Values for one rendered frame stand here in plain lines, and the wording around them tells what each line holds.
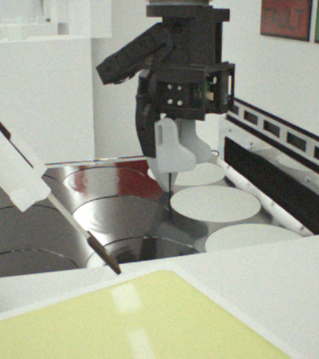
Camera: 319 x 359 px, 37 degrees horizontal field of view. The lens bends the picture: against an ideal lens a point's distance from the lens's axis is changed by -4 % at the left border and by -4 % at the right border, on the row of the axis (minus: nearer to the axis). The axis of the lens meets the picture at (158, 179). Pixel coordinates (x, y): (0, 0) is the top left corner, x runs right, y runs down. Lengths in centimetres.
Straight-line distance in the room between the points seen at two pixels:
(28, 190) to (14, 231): 28
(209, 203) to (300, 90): 17
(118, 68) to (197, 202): 18
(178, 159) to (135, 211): 7
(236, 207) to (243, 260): 24
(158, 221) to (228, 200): 9
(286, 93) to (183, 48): 16
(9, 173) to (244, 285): 14
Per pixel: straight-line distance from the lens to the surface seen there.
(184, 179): 61
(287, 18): 60
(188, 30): 51
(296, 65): 58
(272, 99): 64
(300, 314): 26
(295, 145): 60
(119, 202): 55
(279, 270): 29
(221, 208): 53
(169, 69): 50
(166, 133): 53
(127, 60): 55
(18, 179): 22
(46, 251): 45
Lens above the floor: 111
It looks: 20 degrees down
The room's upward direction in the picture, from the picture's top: straight up
